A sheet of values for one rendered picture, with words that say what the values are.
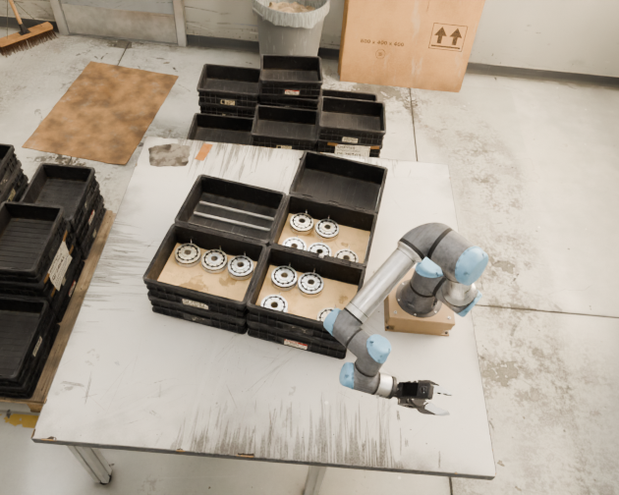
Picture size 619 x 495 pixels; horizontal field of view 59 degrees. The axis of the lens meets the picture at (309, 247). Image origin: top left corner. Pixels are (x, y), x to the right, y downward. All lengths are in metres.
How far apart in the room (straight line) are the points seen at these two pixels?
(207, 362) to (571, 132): 3.59
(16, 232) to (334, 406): 1.78
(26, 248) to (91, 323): 0.74
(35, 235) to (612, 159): 3.97
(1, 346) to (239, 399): 1.28
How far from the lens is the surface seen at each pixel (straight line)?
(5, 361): 2.87
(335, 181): 2.58
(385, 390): 1.72
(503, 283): 3.51
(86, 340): 2.28
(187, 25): 5.02
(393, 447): 2.06
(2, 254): 2.94
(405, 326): 2.24
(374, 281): 1.67
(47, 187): 3.35
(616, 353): 3.55
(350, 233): 2.36
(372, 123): 3.51
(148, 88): 4.60
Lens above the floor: 2.60
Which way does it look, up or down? 51 degrees down
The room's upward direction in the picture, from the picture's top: 7 degrees clockwise
